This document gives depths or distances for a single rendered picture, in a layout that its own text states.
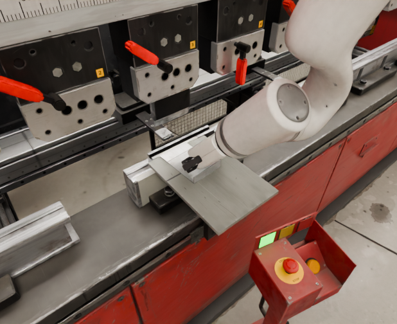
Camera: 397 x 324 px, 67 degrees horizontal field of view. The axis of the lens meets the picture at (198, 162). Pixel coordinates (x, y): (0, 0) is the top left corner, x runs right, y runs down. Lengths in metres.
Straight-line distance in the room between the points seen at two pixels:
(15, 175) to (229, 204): 0.58
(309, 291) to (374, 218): 1.39
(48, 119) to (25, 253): 0.32
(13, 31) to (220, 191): 0.47
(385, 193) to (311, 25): 2.03
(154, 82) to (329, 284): 0.69
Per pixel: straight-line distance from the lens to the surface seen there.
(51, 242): 0.77
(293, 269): 0.82
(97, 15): 0.54
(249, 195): 0.68
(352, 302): 1.80
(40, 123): 0.56
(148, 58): 0.55
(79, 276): 0.75
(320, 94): 0.53
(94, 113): 0.58
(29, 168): 0.95
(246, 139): 0.50
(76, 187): 2.21
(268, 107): 0.44
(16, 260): 0.77
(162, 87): 0.64
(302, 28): 0.41
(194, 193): 0.67
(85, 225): 0.82
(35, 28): 0.52
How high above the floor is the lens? 1.50
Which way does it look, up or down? 42 degrees down
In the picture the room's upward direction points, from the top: straight up
